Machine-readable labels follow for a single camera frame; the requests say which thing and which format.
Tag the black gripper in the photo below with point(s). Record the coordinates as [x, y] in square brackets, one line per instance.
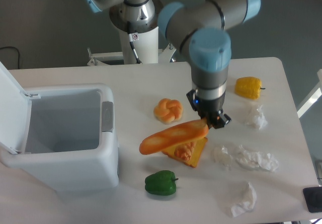
[209, 105]

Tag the long orange baguette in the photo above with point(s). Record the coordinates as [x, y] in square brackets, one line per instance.
[173, 136]

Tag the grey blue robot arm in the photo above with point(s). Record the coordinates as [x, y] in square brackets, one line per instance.
[198, 34]

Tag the round knotted bread roll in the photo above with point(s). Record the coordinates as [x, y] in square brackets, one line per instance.
[168, 110]

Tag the small crumpled clear wrap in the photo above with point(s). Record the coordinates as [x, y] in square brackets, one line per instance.
[221, 156]

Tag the small orange croissant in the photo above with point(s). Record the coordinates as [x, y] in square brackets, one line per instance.
[185, 151]

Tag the crumpled white tissue top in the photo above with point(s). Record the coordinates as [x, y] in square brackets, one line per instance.
[255, 116]

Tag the crumpled white tissue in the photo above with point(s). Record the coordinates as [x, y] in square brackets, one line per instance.
[256, 160]
[238, 198]
[255, 116]

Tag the yellow bell pepper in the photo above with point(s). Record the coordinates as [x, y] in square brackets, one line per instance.
[248, 87]

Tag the crumpled white tissue right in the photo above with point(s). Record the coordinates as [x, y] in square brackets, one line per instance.
[256, 160]

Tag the green bell pepper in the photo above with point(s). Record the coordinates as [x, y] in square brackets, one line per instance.
[162, 183]

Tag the crumpled white tissue bottom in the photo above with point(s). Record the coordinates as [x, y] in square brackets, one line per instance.
[238, 198]

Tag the black device at edge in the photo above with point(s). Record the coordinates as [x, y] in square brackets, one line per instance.
[312, 196]

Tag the white trash bin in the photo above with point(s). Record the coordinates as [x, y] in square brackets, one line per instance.
[72, 143]

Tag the white bin lid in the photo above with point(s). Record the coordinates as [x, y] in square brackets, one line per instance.
[16, 105]

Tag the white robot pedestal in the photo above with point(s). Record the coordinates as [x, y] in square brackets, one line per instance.
[139, 36]

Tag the white frame at right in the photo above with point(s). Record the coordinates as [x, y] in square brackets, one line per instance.
[310, 98]

